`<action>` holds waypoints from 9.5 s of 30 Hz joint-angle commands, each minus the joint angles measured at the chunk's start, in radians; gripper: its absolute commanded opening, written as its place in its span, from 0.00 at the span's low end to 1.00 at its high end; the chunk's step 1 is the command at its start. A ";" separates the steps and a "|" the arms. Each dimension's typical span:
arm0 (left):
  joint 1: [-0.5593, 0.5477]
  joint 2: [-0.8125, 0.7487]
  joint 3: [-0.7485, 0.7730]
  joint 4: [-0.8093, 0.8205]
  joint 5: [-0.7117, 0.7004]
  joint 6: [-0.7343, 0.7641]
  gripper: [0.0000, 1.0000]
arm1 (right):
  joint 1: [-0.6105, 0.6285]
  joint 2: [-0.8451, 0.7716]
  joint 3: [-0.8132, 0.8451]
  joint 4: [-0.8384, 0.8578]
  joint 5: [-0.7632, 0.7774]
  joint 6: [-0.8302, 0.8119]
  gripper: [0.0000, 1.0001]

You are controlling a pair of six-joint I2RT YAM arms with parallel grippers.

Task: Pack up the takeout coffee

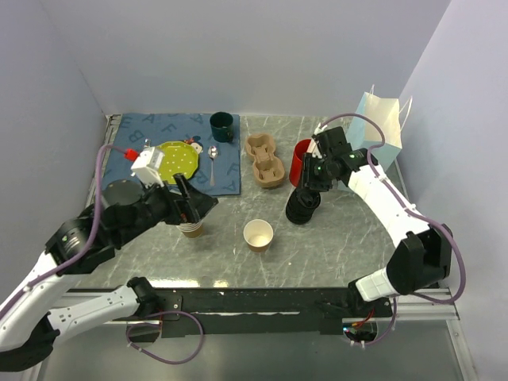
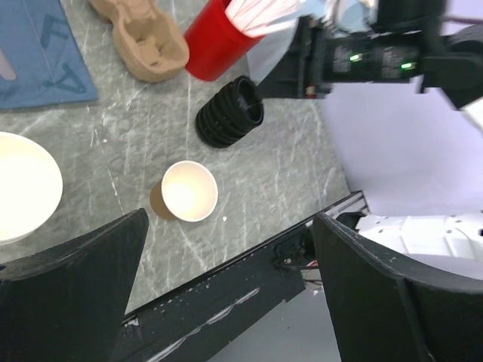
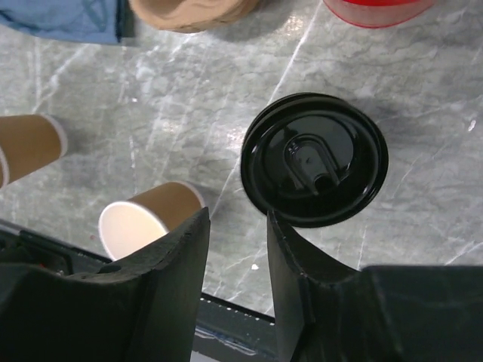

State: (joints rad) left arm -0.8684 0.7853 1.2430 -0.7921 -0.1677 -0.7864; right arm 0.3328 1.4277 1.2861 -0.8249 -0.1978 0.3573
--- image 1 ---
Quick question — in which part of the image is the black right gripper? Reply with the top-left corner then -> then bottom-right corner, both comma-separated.
295,152 -> 333,193

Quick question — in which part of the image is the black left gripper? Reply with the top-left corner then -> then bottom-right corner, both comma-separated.
116,171 -> 218,245

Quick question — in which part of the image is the brown paper cup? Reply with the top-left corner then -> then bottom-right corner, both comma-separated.
243,219 -> 274,253

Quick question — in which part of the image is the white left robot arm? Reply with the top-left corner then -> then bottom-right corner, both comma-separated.
1,174 -> 218,372

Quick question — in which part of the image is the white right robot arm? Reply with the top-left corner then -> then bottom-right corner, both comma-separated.
300,127 -> 452,317

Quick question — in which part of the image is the stack of brown paper cups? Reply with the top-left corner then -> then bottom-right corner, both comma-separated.
177,220 -> 203,238

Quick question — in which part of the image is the red cup holder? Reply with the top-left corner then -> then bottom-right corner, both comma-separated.
289,139 -> 312,187

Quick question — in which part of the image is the blue alphabet cloth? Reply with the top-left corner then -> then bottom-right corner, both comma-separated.
106,113 -> 241,197

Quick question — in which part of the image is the yellow-green dotted plate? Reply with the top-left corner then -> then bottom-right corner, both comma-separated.
157,141 -> 199,185

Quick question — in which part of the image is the stack of black lids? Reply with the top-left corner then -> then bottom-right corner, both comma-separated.
285,188 -> 321,225

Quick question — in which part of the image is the silver spoon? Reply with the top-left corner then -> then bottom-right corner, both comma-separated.
208,145 -> 218,187

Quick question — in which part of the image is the brown pulp cup carrier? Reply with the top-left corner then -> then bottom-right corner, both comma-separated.
244,133 -> 286,189

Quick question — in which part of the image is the light blue paper bag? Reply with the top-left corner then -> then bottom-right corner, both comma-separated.
345,86 -> 413,171

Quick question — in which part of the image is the dark green mug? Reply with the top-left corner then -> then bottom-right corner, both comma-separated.
210,112 -> 234,143

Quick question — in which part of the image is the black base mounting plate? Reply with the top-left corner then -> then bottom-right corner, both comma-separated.
155,287 -> 393,335

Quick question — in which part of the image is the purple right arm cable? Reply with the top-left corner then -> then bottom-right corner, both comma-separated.
317,113 -> 465,305

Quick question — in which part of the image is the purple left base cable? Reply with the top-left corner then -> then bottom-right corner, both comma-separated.
125,310 -> 204,364

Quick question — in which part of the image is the aluminium frame rail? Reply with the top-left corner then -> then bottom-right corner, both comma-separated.
396,295 -> 460,321

